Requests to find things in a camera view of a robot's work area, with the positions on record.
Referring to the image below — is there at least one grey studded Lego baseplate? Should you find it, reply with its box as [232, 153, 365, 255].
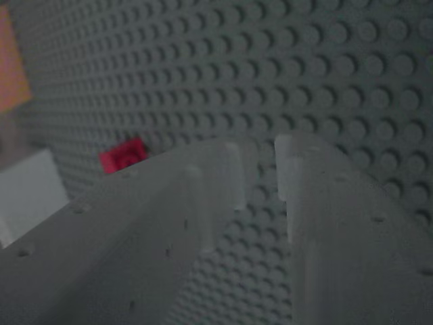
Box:
[9, 0, 433, 325]

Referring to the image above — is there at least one red Lego brick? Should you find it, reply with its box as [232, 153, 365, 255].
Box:
[99, 137, 150, 174]

